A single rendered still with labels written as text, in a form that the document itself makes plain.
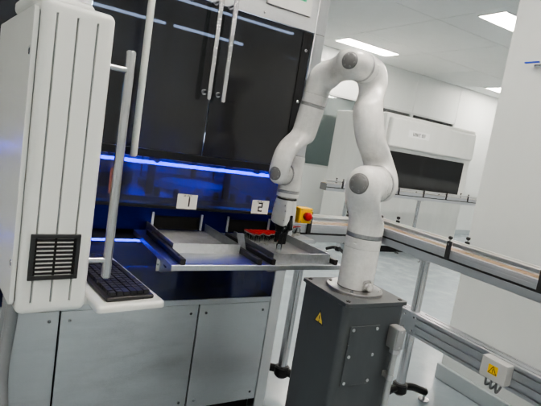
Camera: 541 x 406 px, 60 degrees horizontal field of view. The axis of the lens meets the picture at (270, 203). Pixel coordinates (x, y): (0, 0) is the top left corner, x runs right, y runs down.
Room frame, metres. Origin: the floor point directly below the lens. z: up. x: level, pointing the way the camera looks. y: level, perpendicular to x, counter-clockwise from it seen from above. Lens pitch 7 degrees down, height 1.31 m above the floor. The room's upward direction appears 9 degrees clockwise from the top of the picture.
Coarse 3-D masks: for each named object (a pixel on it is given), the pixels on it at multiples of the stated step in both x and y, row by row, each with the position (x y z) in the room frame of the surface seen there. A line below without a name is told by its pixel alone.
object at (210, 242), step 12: (204, 228) 2.00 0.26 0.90; (168, 240) 1.62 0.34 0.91; (180, 240) 1.77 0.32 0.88; (192, 240) 1.80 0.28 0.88; (204, 240) 1.83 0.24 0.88; (216, 240) 1.86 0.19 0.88; (228, 240) 1.79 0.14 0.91; (180, 252) 1.59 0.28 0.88; (192, 252) 1.62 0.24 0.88; (204, 252) 1.64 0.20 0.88; (216, 252) 1.66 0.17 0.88; (228, 252) 1.69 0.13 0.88
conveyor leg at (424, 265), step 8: (424, 264) 2.39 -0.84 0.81; (424, 272) 2.39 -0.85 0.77; (416, 280) 2.41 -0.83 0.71; (424, 280) 2.39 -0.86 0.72; (416, 288) 2.40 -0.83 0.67; (424, 288) 2.40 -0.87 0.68; (416, 296) 2.39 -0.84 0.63; (416, 304) 2.39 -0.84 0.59; (416, 312) 2.39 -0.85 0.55; (408, 336) 2.39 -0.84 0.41; (408, 344) 2.39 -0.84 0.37; (408, 352) 2.39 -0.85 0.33; (400, 360) 2.41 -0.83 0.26; (408, 360) 2.39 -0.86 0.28; (400, 368) 2.40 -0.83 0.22; (400, 376) 2.39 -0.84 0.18
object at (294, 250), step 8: (248, 240) 1.83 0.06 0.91; (288, 240) 2.05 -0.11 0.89; (296, 240) 1.99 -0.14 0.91; (256, 248) 1.77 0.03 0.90; (264, 248) 1.72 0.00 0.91; (272, 248) 1.88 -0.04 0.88; (288, 248) 1.93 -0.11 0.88; (296, 248) 1.95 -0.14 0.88; (304, 248) 1.94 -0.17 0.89; (312, 248) 1.89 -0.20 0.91; (272, 256) 1.66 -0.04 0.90; (280, 256) 1.67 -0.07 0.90; (288, 256) 1.69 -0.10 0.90; (296, 256) 1.71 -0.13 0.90; (304, 256) 1.73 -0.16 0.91; (312, 256) 1.75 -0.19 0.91; (320, 256) 1.77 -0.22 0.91; (328, 256) 1.79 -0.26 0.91
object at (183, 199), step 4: (180, 196) 1.85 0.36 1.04; (184, 196) 1.86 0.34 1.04; (188, 196) 1.87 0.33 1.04; (192, 196) 1.88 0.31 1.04; (196, 196) 1.89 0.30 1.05; (180, 200) 1.85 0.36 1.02; (184, 200) 1.86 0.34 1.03; (192, 200) 1.88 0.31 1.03; (196, 200) 1.89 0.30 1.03; (176, 204) 1.84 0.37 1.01; (180, 204) 1.85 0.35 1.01; (184, 204) 1.86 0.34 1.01; (192, 204) 1.88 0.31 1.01; (176, 208) 1.84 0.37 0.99; (180, 208) 1.85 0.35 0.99; (184, 208) 1.86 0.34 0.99; (188, 208) 1.87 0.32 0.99; (192, 208) 1.88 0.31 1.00
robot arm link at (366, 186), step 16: (352, 176) 1.48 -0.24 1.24; (368, 176) 1.45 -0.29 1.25; (384, 176) 1.49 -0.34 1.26; (352, 192) 1.47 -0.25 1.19; (368, 192) 1.44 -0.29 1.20; (384, 192) 1.49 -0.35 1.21; (352, 208) 1.51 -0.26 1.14; (368, 208) 1.47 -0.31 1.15; (352, 224) 1.53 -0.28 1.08; (368, 224) 1.50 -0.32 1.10
